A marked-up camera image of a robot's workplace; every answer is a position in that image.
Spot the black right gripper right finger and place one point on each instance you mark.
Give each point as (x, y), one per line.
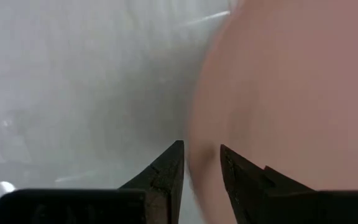
(245, 183)

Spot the salmon pink plate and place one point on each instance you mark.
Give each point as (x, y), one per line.
(291, 93)

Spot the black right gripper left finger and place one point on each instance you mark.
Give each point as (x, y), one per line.
(165, 177)

